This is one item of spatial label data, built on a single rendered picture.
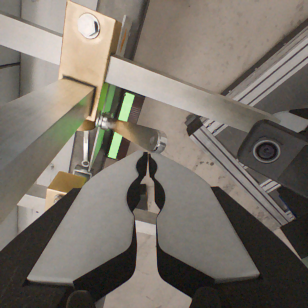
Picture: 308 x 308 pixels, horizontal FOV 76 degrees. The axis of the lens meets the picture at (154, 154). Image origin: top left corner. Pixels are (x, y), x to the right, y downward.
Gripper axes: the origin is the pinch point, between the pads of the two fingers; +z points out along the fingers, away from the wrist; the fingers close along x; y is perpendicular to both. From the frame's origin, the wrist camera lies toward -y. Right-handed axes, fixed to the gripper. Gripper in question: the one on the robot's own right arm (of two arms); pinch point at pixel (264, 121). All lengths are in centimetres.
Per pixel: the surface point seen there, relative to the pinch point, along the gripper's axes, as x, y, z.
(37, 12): 1.4, -43.5, 19.6
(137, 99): -6.6, -19.5, 11.8
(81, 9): 4.8, -27.3, -5.2
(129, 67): 1.1, -21.5, -4.1
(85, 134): -17.7, -28.1, 11.2
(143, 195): -82, 3, 70
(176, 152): -51, 15, 83
